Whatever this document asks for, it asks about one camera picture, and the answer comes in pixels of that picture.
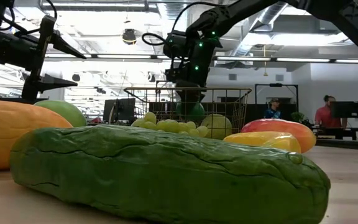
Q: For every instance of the yellow orange mango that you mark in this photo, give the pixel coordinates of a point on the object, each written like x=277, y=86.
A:
x=11, y=133

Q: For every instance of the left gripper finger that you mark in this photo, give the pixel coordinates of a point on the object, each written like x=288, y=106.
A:
x=64, y=42
x=54, y=83

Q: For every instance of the black computer monitor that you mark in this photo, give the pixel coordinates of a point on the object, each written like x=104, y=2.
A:
x=120, y=109

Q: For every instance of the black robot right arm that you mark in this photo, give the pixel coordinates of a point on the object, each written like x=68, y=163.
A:
x=337, y=12

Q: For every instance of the black partition panel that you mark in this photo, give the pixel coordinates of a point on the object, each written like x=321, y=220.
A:
x=11, y=99

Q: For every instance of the dark green lime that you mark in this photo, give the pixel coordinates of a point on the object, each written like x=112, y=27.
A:
x=197, y=113

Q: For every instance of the pale green apple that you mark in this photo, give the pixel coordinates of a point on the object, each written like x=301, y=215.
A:
x=217, y=126

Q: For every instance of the green pear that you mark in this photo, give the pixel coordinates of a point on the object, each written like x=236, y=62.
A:
x=67, y=112

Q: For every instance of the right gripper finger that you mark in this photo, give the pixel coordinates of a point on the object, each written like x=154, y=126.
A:
x=191, y=96

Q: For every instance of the silver ceiling duct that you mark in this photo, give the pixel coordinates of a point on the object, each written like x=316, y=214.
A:
x=272, y=12

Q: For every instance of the person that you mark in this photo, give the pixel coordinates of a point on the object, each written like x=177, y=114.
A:
x=323, y=116
x=272, y=112

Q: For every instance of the black station frame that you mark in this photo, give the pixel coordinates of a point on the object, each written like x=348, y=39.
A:
x=275, y=84

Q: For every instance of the green leafy plant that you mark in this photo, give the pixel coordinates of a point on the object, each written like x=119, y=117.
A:
x=297, y=116

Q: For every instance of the red orange mango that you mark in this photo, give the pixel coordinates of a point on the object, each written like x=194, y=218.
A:
x=284, y=127

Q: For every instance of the green grape bunch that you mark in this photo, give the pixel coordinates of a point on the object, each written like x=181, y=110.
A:
x=169, y=126

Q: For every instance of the yellow banana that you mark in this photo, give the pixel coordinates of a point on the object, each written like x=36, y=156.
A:
x=266, y=141

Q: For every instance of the black monitor on stand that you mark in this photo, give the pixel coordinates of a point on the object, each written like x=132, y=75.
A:
x=345, y=109

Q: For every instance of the black desk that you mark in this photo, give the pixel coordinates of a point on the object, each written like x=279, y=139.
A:
x=353, y=130

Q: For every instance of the black ceiling camera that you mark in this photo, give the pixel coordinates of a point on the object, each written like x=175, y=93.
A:
x=129, y=36

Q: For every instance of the green cucumber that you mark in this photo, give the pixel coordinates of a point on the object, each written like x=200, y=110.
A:
x=166, y=174

